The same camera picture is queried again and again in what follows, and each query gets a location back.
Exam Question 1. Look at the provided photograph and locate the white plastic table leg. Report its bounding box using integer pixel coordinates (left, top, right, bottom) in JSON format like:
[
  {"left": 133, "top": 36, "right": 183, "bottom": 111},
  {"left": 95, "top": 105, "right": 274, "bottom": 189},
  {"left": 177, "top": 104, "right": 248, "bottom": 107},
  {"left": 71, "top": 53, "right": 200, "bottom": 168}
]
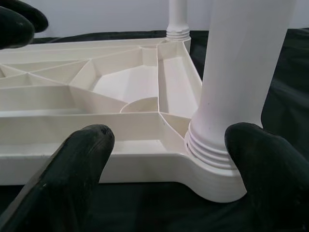
[
  {"left": 166, "top": 0, "right": 191, "bottom": 42},
  {"left": 184, "top": 0, "right": 291, "bottom": 170}
]

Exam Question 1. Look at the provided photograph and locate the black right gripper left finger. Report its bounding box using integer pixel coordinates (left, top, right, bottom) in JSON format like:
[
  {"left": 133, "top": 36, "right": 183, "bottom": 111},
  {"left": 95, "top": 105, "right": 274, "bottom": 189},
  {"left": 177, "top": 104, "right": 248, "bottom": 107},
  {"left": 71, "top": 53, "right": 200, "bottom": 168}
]
[{"left": 0, "top": 124, "right": 115, "bottom": 232}]

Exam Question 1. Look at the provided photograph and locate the white plastic table top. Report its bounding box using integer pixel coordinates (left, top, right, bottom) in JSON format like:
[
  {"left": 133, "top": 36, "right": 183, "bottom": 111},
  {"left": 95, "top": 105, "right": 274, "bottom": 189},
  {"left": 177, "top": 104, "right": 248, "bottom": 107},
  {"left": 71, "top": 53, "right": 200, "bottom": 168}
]
[{"left": 0, "top": 37, "right": 247, "bottom": 203}]

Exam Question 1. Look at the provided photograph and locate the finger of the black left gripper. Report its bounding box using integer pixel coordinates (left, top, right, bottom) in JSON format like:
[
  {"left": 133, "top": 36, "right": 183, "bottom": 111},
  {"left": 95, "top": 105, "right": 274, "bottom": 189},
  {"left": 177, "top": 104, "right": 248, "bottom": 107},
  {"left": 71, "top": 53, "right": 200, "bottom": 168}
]
[
  {"left": 0, "top": 16, "right": 35, "bottom": 50},
  {"left": 0, "top": 4, "right": 49, "bottom": 33}
]

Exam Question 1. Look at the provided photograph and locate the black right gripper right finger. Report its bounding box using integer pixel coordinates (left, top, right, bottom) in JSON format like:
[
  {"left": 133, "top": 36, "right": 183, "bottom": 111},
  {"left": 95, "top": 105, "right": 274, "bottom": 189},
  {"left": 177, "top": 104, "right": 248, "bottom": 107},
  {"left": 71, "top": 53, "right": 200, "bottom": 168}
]
[{"left": 224, "top": 122, "right": 309, "bottom": 232}]

